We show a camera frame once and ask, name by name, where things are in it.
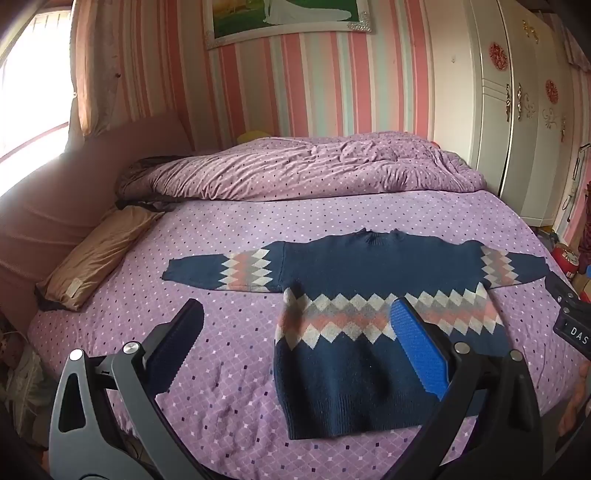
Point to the purple dotted quilt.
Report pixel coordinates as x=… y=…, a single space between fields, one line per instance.
x=300 y=166

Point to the pale cloth heap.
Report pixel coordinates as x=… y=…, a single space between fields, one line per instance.
x=23 y=374

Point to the white wardrobe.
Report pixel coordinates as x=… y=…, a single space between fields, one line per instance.
x=517 y=115

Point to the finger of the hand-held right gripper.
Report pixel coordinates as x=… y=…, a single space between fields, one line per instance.
x=559 y=287

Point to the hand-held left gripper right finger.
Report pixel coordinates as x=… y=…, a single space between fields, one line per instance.
x=418 y=347

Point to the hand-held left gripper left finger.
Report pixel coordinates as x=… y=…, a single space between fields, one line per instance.
x=178 y=342

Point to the pink curtain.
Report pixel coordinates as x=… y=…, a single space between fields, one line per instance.
x=94 y=69

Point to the person's right forearm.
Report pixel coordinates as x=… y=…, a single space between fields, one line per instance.
x=575 y=413

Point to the bright window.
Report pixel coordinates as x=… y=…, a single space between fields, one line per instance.
x=32 y=83

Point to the purple dotted bed sheet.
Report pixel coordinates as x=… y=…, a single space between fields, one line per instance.
x=231 y=221

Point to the metal clothes hanger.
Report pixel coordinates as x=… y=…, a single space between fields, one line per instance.
x=581 y=159

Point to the navy diamond-pattern knit sweater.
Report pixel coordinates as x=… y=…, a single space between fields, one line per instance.
x=346 y=378

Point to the yellow cloth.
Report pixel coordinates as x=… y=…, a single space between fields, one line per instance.
x=251 y=137

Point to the red container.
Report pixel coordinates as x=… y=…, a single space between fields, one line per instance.
x=565 y=263

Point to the white framed wall picture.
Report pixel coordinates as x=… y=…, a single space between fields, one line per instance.
x=286 y=18

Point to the dark cloth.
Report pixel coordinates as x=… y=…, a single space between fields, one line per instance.
x=134 y=177

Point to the pink padded headboard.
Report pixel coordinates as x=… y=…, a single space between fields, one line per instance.
x=41 y=207

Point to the tan pillow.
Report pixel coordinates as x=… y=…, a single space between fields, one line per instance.
x=97 y=258

